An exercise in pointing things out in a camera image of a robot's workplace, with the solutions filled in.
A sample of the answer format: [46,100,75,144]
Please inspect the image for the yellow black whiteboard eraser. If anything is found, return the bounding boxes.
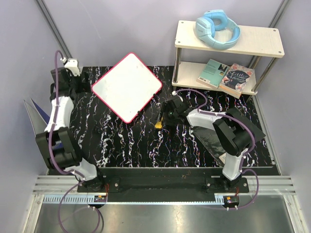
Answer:
[155,116,163,130]

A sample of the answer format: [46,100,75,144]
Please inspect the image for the pink framed whiteboard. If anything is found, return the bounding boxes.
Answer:
[91,52,162,123]

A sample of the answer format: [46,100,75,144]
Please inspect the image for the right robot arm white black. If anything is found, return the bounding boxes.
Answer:
[156,96,255,193]

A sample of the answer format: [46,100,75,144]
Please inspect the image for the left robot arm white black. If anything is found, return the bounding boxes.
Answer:
[35,68,105,192]

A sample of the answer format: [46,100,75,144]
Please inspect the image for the black notebook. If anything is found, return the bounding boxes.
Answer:
[193,106,266,167]

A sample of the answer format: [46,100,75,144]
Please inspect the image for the teal paperback book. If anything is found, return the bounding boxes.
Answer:
[196,59,230,89]

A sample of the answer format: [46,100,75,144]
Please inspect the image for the little women book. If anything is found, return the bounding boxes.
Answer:
[218,64,255,99]

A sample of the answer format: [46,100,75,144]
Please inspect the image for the blue headphones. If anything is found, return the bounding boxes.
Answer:
[195,10,241,50]

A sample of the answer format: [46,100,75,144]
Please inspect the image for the white two-tier shelf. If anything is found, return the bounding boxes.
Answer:
[172,20,285,95]

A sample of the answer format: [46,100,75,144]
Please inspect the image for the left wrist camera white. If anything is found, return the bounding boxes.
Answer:
[60,57,80,77]

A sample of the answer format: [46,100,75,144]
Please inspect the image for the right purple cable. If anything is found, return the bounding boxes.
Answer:
[174,88,260,210]

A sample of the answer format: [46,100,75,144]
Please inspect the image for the purple cable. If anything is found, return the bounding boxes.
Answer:
[48,50,105,233]
[174,88,260,210]

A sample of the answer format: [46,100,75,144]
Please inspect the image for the blue ring binder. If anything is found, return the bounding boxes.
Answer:
[24,99,50,141]

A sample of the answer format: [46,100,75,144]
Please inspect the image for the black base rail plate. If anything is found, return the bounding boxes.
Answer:
[78,167,249,194]

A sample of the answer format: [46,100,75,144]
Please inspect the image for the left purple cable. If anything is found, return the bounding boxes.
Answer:
[48,50,105,233]

